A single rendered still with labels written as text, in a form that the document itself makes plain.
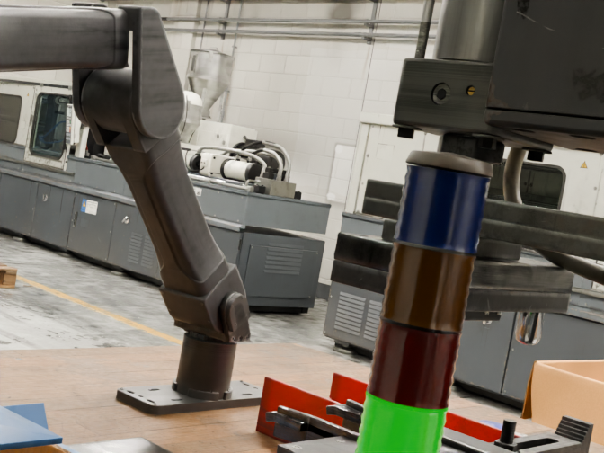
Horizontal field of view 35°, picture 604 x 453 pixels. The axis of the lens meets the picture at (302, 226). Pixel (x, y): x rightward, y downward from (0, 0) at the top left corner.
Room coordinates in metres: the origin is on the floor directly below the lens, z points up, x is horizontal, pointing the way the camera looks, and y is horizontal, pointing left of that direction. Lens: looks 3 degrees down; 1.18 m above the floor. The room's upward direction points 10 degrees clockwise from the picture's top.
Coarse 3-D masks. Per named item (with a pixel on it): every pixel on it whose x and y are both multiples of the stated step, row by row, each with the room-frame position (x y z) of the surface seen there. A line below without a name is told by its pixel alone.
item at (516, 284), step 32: (384, 192) 0.72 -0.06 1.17; (384, 224) 0.70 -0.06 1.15; (512, 224) 0.65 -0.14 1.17; (544, 224) 0.63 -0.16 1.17; (576, 224) 0.62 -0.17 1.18; (352, 256) 0.69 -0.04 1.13; (384, 256) 0.67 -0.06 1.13; (480, 256) 0.70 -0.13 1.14; (512, 256) 0.73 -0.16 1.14; (384, 288) 0.67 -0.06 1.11; (480, 288) 0.66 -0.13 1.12; (512, 288) 0.70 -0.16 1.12; (544, 288) 0.73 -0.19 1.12; (480, 320) 0.71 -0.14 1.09
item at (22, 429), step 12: (0, 408) 0.64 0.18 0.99; (0, 420) 0.61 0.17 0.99; (12, 420) 0.62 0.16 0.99; (24, 420) 0.62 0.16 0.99; (0, 432) 0.59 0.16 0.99; (12, 432) 0.59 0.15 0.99; (24, 432) 0.59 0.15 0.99; (36, 432) 0.60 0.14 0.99; (48, 432) 0.60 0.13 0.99; (0, 444) 0.56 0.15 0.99; (12, 444) 0.57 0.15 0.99; (24, 444) 0.58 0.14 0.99; (36, 444) 0.58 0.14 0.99; (48, 444) 0.59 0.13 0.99
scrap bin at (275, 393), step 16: (272, 384) 1.01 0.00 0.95; (288, 384) 1.00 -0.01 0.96; (336, 384) 1.10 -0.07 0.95; (352, 384) 1.08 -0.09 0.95; (368, 384) 1.07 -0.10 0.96; (272, 400) 1.01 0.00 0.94; (288, 400) 0.99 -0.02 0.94; (304, 400) 0.98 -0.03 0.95; (320, 400) 0.97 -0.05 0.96; (336, 400) 1.10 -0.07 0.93; (320, 416) 0.96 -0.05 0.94; (336, 416) 0.95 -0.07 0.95; (448, 416) 1.00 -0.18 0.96; (464, 416) 0.99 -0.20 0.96; (272, 432) 1.00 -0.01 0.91; (464, 432) 0.98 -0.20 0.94; (480, 432) 0.97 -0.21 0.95; (496, 432) 0.96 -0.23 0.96
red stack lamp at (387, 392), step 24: (384, 336) 0.43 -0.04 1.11; (408, 336) 0.42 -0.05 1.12; (432, 336) 0.42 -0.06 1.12; (456, 336) 0.42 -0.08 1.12; (384, 360) 0.42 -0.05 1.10; (408, 360) 0.42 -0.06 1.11; (432, 360) 0.42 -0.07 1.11; (456, 360) 0.43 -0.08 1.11; (384, 384) 0.42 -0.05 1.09; (408, 384) 0.42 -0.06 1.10; (432, 384) 0.42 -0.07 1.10; (432, 408) 0.42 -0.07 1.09
